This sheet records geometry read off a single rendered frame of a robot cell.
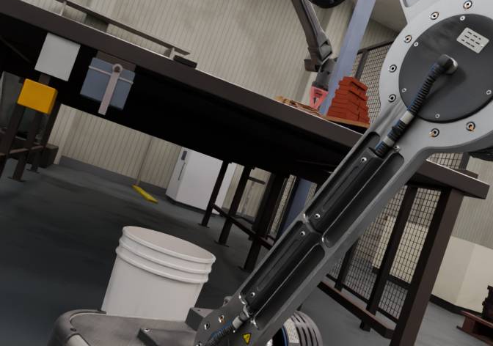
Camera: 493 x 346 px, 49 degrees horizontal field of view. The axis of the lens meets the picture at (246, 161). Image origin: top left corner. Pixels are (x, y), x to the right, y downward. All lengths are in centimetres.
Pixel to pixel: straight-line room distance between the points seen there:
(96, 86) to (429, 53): 111
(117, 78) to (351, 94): 148
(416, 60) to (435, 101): 8
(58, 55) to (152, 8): 624
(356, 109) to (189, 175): 453
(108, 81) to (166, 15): 630
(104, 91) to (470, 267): 534
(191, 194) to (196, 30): 243
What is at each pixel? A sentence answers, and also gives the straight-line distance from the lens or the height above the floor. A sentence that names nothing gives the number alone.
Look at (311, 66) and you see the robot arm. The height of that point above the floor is 114.
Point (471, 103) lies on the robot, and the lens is 80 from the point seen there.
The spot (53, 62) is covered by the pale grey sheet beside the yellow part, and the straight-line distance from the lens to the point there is 176.
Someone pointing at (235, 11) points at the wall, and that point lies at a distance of 830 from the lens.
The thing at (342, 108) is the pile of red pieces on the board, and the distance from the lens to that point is 282.
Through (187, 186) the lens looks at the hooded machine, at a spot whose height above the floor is 29.
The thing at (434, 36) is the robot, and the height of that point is 93.
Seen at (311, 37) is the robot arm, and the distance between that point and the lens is 208.
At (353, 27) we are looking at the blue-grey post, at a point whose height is 194.
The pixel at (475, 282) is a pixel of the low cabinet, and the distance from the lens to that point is 661.
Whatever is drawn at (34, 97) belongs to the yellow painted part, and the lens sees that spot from 173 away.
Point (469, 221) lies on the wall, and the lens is 1085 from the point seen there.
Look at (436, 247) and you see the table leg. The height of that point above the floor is 63.
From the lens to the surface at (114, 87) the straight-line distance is 171.
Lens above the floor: 63
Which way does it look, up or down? 2 degrees up
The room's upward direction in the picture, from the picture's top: 19 degrees clockwise
